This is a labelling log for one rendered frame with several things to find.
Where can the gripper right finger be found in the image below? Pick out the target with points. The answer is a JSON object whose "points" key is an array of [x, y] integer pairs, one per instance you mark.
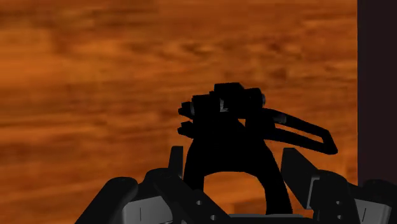
{"points": [[328, 192]]}

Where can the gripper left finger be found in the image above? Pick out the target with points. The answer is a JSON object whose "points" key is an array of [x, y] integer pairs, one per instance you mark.
{"points": [[173, 192]]}

